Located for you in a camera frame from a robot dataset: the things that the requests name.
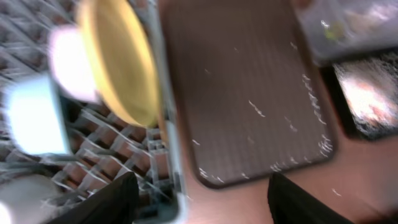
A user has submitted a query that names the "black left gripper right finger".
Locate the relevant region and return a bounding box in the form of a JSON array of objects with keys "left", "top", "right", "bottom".
[{"left": 267, "top": 172, "right": 352, "bottom": 224}]

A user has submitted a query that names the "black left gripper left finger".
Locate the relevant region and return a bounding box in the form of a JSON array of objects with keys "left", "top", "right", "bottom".
[{"left": 49, "top": 172, "right": 139, "bottom": 224}]

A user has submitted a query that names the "white cup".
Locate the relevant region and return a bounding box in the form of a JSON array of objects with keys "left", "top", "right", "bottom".
[{"left": 1, "top": 174, "right": 62, "bottom": 224}]

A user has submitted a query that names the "blue bowl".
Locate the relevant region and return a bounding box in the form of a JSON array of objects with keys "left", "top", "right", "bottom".
[{"left": 3, "top": 73, "right": 72, "bottom": 156}]

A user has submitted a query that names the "yellow round plate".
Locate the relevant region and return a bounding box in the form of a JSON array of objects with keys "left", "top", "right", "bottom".
[{"left": 76, "top": 0, "right": 160, "bottom": 128}]

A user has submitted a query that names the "pink bowl with rice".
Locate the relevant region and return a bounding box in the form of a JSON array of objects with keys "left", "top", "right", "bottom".
[{"left": 47, "top": 25, "right": 101, "bottom": 103}]

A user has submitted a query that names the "green yellow snack wrapper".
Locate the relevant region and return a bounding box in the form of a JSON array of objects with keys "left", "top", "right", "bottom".
[{"left": 322, "top": 21, "right": 345, "bottom": 40}]

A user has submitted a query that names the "black waste bin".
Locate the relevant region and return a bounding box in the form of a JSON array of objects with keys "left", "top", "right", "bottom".
[{"left": 319, "top": 48, "right": 397, "bottom": 141}]

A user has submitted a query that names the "rice and nutshell waste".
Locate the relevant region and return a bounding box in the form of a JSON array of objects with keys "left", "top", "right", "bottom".
[{"left": 333, "top": 52, "right": 397, "bottom": 139}]

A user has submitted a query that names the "clear plastic waste bin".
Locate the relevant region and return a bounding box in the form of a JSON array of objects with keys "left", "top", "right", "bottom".
[{"left": 291, "top": 0, "right": 397, "bottom": 64}]

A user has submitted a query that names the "grey plastic dish rack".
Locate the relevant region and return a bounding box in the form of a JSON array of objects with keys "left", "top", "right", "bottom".
[{"left": 1, "top": 1, "right": 187, "bottom": 223}]

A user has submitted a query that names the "dark brown serving tray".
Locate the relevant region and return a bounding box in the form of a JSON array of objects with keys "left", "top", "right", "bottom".
[{"left": 162, "top": 0, "right": 335, "bottom": 189}]

